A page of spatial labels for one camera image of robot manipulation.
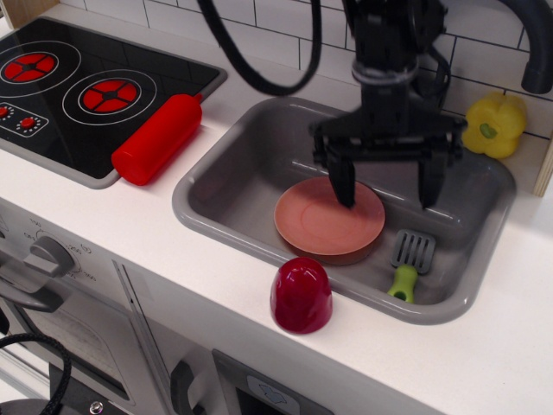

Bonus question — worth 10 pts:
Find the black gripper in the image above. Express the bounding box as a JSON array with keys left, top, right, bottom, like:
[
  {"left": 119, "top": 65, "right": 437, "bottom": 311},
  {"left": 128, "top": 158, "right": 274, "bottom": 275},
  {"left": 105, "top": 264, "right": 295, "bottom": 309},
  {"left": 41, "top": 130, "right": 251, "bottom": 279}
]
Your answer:
[{"left": 309, "top": 68, "right": 467, "bottom": 208}]

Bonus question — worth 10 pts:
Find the dark red cup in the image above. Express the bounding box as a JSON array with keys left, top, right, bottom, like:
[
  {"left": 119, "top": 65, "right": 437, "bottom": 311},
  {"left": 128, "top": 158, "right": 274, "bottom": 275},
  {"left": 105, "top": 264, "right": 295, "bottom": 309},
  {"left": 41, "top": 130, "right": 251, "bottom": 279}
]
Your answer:
[{"left": 270, "top": 257, "right": 333, "bottom": 335}]

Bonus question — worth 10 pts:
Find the grey oven door handle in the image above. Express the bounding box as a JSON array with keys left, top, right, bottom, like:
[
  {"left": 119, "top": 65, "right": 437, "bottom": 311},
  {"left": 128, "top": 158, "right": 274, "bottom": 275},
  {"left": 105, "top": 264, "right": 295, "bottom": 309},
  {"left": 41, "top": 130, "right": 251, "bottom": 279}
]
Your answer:
[{"left": 1, "top": 259, "right": 72, "bottom": 313}]

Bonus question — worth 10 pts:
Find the wooden side panel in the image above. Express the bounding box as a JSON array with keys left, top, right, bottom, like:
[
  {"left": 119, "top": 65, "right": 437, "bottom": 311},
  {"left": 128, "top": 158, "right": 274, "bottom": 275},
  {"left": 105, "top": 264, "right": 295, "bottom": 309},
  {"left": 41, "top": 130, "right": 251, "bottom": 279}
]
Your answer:
[{"left": 532, "top": 137, "right": 552, "bottom": 197}]

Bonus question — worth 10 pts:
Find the grey sink basin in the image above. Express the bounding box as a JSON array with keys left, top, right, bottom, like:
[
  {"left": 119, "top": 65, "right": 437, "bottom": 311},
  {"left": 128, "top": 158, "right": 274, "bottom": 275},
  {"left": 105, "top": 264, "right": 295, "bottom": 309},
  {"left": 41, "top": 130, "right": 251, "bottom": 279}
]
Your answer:
[{"left": 172, "top": 98, "right": 516, "bottom": 324}]

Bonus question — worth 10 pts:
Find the black lower braided cable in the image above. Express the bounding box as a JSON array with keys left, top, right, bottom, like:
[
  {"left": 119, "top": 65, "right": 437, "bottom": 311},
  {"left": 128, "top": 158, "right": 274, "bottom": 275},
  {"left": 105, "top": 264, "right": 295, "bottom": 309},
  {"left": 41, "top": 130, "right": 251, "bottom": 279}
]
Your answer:
[{"left": 0, "top": 332, "right": 73, "bottom": 415}]

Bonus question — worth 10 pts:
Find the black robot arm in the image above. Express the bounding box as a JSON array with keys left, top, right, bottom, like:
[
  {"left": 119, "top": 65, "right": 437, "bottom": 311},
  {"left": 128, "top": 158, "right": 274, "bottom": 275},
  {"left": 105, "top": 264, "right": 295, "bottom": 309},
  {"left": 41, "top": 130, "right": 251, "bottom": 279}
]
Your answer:
[{"left": 310, "top": 1, "right": 467, "bottom": 208}]

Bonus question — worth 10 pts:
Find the black toy stove top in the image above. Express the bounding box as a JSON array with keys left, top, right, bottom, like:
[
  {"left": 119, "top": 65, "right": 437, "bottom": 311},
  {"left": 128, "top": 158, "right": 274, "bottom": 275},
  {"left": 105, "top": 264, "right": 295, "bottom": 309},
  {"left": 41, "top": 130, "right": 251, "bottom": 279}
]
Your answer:
[{"left": 1, "top": 18, "right": 227, "bottom": 188}]

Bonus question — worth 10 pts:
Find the grey spatula green handle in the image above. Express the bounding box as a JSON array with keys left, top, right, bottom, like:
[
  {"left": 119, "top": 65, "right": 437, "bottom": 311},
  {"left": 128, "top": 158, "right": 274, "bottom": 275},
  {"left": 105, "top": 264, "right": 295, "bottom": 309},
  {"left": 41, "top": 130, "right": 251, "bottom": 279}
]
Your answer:
[{"left": 387, "top": 229, "right": 435, "bottom": 303}]

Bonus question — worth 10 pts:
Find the grey oven knob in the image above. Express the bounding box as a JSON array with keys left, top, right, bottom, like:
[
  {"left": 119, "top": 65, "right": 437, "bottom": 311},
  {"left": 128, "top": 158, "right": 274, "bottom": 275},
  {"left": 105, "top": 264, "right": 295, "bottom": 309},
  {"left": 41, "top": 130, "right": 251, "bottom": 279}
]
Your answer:
[{"left": 23, "top": 236, "right": 75, "bottom": 278}]

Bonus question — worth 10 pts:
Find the black braided cable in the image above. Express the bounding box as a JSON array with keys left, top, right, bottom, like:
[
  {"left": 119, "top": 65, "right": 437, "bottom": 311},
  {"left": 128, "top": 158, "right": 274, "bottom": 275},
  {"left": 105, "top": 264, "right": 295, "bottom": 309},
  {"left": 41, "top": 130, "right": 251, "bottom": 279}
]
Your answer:
[
  {"left": 196, "top": 0, "right": 323, "bottom": 97},
  {"left": 0, "top": 332, "right": 73, "bottom": 415}
]

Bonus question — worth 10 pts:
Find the pink plate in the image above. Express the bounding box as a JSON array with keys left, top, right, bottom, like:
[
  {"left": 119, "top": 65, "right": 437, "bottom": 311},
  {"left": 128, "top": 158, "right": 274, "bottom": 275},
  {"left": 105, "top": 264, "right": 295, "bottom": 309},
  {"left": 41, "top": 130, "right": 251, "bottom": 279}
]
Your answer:
[{"left": 274, "top": 176, "right": 385, "bottom": 265}]

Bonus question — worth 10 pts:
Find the dark grey dishwasher handle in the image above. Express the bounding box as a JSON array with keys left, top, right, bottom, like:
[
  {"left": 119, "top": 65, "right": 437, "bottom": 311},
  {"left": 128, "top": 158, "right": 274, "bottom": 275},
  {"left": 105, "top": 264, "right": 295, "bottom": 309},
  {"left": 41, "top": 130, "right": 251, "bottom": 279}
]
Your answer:
[{"left": 170, "top": 361, "right": 207, "bottom": 415}]

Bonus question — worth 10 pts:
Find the yellow bell pepper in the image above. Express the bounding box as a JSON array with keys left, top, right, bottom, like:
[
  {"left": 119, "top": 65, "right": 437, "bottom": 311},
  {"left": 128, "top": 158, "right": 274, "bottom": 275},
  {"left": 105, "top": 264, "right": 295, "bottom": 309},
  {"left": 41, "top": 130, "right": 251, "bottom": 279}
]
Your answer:
[{"left": 462, "top": 93, "right": 527, "bottom": 159}]

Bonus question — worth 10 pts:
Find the dark grey faucet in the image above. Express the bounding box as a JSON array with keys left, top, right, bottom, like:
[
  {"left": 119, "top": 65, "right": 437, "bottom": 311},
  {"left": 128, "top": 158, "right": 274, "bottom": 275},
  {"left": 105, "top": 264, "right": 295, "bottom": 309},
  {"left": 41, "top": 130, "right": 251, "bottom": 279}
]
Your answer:
[{"left": 501, "top": 0, "right": 552, "bottom": 95}]

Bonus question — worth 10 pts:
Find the red ketchup bottle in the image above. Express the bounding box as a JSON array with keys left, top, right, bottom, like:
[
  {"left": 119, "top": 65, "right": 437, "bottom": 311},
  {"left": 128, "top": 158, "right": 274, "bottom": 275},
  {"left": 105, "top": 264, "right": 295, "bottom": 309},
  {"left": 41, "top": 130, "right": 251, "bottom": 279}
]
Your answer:
[{"left": 111, "top": 94, "right": 202, "bottom": 186}]

